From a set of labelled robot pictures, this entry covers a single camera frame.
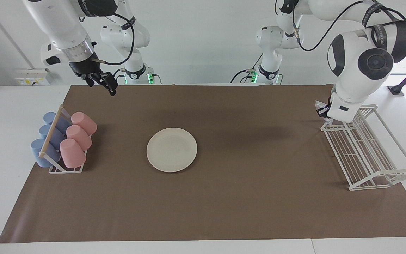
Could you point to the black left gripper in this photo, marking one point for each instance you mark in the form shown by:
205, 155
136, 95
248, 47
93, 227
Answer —
323, 111

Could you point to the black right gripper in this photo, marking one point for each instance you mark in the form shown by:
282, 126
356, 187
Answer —
86, 68

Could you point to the silver mesh sponge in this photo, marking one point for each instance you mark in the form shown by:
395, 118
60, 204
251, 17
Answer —
321, 103

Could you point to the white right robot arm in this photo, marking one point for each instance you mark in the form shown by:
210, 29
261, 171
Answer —
65, 24

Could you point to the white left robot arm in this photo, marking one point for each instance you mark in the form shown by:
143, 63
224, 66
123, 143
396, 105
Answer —
358, 81

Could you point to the cream round plate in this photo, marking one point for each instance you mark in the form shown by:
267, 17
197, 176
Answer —
171, 150

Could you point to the pink plastic cup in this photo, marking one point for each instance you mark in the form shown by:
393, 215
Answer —
84, 121
79, 137
72, 153

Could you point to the blue plastic cup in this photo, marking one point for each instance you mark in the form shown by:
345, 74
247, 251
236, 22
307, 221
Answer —
49, 117
45, 131
38, 152

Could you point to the brown table mat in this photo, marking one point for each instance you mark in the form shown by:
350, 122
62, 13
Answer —
245, 197

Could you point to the white wall power strip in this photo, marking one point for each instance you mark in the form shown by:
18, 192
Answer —
30, 77

